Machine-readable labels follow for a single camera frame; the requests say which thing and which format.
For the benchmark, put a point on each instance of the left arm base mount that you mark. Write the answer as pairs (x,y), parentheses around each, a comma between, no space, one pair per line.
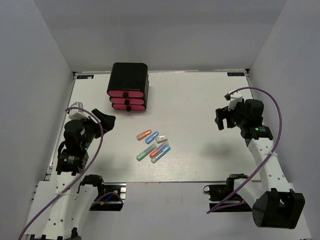
(111,198)

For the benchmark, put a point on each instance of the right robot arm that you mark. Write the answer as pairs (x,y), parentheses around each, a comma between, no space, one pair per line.
(275,204)

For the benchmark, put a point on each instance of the pink top drawer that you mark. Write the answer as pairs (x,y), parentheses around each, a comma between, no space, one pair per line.
(123,93)

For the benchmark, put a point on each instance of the orange clear-capped marker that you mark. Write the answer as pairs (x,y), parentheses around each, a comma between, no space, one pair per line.
(158,149)

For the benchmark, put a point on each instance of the orange capped marker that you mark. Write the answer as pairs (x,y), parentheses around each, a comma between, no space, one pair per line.
(143,135)

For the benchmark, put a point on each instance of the blue capped marker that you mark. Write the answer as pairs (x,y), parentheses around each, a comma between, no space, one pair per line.
(151,137)

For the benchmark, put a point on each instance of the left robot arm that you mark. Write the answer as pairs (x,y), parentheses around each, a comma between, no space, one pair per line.
(75,191)

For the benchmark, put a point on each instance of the left blue table sticker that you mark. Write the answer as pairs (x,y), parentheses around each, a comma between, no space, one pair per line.
(85,77)

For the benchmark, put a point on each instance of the black drawer cabinet shell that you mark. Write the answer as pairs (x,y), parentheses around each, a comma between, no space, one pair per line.
(130,76)

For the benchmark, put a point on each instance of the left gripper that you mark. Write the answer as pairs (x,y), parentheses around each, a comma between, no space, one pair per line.
(108,121)

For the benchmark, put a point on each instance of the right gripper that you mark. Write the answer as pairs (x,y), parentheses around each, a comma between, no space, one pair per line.
(224,113)

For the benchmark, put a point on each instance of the blue table sticker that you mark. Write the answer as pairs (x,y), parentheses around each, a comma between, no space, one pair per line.
(85,77)
(236,74)

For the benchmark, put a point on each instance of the green capped marker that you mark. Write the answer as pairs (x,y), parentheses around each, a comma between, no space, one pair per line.
(146,152)

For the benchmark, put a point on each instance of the right blue table sticker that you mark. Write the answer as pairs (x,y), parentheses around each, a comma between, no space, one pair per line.
(236,74)

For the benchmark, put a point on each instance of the blue clear-capped marker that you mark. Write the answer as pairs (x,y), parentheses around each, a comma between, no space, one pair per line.
(160,154)

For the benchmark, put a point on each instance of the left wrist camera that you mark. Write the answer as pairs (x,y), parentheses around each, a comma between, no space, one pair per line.
(77,114)

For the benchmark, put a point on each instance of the pink drawer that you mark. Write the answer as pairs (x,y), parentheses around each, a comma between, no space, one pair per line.
(129,108)
(127,101)
(123,93)

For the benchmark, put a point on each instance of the pink bottom drawer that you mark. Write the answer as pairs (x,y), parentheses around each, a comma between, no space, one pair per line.
(129,108)

